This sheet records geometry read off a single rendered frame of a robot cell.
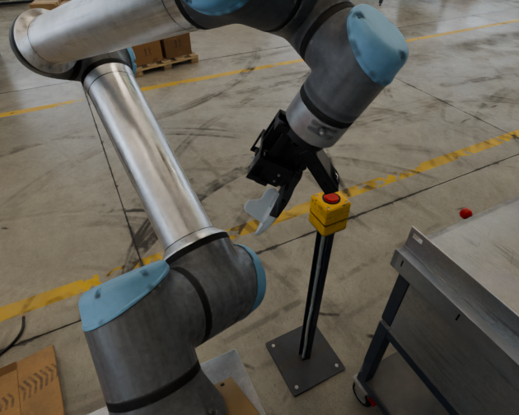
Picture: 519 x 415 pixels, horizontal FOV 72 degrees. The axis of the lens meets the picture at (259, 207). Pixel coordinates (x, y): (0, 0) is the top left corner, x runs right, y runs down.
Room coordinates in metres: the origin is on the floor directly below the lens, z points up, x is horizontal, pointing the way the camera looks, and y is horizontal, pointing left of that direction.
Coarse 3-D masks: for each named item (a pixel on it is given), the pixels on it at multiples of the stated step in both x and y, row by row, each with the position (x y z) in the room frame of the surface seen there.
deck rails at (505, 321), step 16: (416, 240) 0.60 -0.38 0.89; (416, 256) 0.58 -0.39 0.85; (432, 256) 0.56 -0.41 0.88; (448, 256) 0.53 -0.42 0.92; (432, 272) 0.54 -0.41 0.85; (448, 272) 0.51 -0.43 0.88; (464, 272) 0.49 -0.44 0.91; (464, 288) 0.47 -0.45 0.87; (480, 288) 0.45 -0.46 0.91; (480, 304) 0.43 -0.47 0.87; (496, 304) 0.41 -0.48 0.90; (496, 320) 0.40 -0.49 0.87; (512, 320) 0.38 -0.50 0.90; (512, 336) 0.37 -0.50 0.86
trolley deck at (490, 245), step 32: (480, 224) 0.70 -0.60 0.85; (512, 224) 0.70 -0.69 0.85; (480, 256) 0.59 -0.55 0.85; (512, 256) 0.59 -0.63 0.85; (416, 288) 0.53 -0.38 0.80; (448, 288) 0.49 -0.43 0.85; (512, 288) 0.49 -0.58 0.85; (448, 320) 0.44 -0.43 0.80; (480, 320) 0.41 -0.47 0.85; (480, 352) 0.37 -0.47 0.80; (512, 352) 0.34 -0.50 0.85; (512, 384) 0.30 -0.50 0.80
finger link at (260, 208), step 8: (264, 192) 0.47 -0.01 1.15; (272, 192) 0.47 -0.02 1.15; (248, 200) 0.46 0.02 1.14; (256, 200) 0.46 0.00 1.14; (264, 200) 0.46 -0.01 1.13; (272, 200) 0.46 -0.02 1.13; (248, 208) 0.45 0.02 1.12; (256, 208) 0.45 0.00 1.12; (264, 208) 0.46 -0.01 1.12; (256, 216) 0.45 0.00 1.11; (264, 216) 0.45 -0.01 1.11; (264, 224) 0.44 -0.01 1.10; (256, 232) 0.45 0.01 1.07
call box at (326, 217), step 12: (336, 192) 0.78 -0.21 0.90; (312, 204) 0.75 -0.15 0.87; (324, 204) 0.72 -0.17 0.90; (336, 204) 0.72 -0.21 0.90; (348, 204) 0.73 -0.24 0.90; (312, 216) 0.75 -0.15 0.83; (324, 216) 0.70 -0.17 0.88; (336, 216) 0.71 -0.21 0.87; (324, 228) 0.70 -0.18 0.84; (336, 228) 0.71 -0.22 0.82
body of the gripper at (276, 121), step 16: (272, 128) 0.49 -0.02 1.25; (288, 128) 0.47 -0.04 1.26; (272, 144) 0.50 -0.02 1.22; (288, 144) 0.48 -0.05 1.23; (304, 144) 0.45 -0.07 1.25; (256, 160) 0.48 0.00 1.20; (272, 160) 0.47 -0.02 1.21; (288, 160) 0.49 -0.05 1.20; (256, 176) 0.47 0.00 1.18; (272, 176) 0.48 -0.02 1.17; (288, 176) 0.47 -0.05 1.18
